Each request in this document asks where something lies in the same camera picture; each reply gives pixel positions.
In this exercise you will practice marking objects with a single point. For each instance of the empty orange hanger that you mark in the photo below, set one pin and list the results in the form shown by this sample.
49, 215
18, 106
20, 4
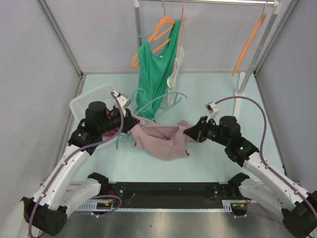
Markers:
249, 42

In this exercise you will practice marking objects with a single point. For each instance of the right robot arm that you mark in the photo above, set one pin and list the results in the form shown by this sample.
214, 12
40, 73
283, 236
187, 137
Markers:
293, 204

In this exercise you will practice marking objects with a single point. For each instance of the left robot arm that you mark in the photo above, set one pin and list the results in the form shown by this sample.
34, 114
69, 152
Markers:
50, 207

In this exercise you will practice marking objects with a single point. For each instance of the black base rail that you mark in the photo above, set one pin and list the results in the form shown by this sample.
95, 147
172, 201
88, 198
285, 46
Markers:
172, 195

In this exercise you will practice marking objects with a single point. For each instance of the red garment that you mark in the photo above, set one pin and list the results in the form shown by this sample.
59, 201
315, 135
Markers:
111, 131

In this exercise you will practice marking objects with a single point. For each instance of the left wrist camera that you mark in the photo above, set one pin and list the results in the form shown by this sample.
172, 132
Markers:
123, 99

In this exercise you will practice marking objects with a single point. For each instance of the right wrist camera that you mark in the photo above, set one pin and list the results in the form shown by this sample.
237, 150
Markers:
212, 109

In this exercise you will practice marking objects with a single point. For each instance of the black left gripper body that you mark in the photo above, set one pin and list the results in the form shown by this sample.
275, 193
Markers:
115, 120

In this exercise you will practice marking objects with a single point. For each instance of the orange hanger with green top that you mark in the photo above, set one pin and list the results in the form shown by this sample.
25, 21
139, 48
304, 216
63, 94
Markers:
157, 33

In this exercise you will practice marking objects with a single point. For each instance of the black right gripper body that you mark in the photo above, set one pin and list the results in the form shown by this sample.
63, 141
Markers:
210, 132

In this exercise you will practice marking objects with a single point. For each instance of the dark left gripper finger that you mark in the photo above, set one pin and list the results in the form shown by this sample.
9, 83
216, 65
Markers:
129, 118
129, 125

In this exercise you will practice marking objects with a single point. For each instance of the teal plastic hanger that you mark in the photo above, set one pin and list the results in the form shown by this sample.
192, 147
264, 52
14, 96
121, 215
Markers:
177, 99

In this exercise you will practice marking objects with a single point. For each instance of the pink tank top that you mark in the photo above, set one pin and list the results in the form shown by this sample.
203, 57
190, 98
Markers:
165, 142

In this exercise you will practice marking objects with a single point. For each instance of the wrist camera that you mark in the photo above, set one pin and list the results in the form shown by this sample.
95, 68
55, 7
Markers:
123, 99
212, 109

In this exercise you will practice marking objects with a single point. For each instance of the green tank top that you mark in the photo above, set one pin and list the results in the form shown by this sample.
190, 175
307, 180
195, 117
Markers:
155, 68

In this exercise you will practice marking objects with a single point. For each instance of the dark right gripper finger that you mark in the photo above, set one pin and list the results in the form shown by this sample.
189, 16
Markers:
198, 127
194, 137

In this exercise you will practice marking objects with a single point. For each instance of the white garment rack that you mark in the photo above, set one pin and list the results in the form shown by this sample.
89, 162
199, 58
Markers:
244, 77

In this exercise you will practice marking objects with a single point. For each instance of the white plastic laundry basket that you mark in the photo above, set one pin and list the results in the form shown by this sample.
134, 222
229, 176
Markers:
101, 93

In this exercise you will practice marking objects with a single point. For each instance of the white camisole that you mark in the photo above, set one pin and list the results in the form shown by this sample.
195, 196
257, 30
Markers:
169, 99

